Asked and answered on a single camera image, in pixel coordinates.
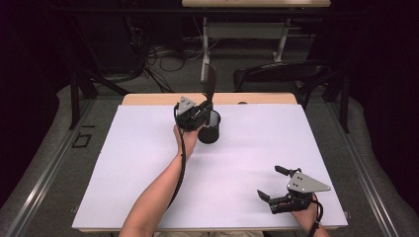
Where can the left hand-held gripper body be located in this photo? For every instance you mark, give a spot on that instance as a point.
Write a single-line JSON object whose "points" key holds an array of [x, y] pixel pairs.
{"points": [[189, 117]]}

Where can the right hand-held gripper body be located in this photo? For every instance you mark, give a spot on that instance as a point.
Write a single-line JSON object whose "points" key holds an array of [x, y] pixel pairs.
{"points": [[301, 194]]}

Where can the black mesh pen holder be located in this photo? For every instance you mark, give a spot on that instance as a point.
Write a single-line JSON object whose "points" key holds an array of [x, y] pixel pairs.
{"points": [[210, 131]]}

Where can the person's right hand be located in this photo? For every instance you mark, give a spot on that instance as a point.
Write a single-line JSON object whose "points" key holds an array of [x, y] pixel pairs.
{"points": [[304, 217]]}

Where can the person's left hand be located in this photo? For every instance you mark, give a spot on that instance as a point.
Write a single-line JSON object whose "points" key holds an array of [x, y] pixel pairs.
{"points": [[188, 141]]}

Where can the wooden table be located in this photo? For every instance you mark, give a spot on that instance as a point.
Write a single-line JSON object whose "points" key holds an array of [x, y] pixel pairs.
{"points": [[158, 98]]}

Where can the white table board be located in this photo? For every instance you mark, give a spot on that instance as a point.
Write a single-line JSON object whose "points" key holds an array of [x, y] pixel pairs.
{"points": [[230, 164]]}

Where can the black chair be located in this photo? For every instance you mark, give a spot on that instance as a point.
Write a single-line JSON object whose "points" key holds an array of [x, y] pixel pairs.
{"points": [[280, 73]]}

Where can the white-legged wooden desk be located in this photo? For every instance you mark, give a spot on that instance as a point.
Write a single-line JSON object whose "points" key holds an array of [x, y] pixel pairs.
{"points": [[253, 30]]}

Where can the black metal stand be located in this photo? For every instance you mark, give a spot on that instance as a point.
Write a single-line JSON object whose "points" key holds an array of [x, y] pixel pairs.
{"points": [[75, 98], [345, 105]]}

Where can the black horizontal metal bar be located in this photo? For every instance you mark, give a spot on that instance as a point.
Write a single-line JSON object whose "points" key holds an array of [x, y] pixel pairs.
{"points": [[131, 11]]}

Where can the aluminium floor rail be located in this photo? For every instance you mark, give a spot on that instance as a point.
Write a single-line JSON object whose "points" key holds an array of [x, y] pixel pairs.
{"points": [[49, 168], [364, 171]]}

